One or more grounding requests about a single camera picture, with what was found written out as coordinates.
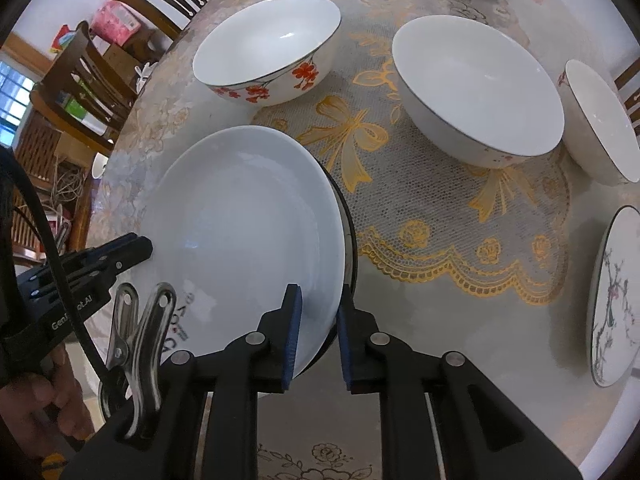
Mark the person's left hand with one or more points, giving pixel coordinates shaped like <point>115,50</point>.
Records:
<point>65,390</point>

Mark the wooden chair with purple cloth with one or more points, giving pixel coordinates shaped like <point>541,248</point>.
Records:
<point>160,0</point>

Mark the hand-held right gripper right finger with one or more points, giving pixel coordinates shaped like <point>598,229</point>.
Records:
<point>345,355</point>

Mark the pink package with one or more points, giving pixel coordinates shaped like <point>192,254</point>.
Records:
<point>116,20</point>

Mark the large plain white bowl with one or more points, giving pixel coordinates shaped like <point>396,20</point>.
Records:
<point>475,90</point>

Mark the white plate with branch print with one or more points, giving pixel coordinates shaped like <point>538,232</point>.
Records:
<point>615,305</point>

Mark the plain white plate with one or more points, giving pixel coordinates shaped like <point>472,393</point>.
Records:
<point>240,230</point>

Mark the white bowl with red flowers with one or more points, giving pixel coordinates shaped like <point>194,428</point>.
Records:
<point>265,40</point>

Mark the small white bowl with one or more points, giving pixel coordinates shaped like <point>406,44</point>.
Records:
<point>600,120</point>

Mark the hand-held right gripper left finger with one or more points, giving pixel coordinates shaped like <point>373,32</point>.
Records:
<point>293,340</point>

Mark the colourful small box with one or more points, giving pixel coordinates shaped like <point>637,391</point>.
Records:
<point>64,39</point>

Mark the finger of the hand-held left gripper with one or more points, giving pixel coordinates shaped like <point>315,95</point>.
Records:
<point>130,257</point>
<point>95,252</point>

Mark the cardboard box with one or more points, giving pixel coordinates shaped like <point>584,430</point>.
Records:
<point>125,60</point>

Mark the white cup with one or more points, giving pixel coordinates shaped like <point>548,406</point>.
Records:
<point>99,166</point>

